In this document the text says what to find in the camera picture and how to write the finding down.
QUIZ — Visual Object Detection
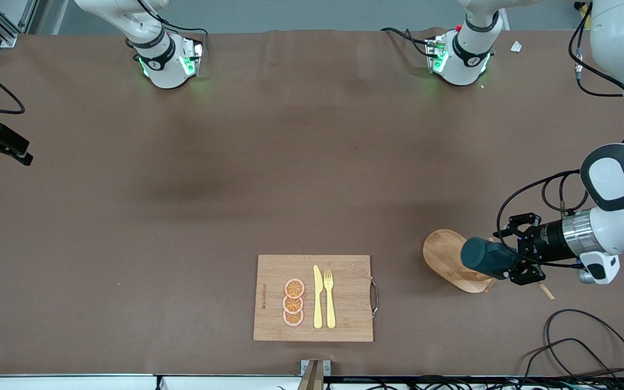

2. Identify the teal cup yellow inside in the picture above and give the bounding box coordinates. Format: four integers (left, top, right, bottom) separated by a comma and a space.
460, 237, 521, 281

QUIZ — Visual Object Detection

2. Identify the wooden mug tree stand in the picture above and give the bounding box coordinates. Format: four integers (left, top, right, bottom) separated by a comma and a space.
422, 229, 555, 301

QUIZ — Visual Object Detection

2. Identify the brown table mat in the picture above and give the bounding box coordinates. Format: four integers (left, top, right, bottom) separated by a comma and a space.
0, 27, 624, 378

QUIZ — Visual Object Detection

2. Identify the bamboo cutting board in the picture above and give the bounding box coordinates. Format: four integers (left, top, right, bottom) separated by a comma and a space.
253, 255, 379, 342

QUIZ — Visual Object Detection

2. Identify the yellow plastic fork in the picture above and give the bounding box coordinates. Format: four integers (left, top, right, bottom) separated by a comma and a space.
324, 269, 336, 329

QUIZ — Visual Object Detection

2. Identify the yellow plastic knife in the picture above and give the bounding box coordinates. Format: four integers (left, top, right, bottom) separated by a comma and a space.
313, 265, 324, 329

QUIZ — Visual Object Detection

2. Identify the black coiled cable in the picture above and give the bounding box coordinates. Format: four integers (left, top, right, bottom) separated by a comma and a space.
518, 309, 624, 390

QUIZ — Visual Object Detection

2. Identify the aluminium frame post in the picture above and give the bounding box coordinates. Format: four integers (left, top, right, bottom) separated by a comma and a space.
0, 0, 40, 47

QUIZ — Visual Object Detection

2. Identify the black cable bundle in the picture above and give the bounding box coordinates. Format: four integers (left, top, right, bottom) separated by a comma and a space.
334, 376, 624, 390

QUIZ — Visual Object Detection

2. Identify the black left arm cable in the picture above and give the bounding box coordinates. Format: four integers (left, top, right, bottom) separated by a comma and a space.
495, 3, 624, 269

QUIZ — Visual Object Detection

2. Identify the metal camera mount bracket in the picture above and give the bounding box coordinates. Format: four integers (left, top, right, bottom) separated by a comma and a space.
298, 359, 332, 390

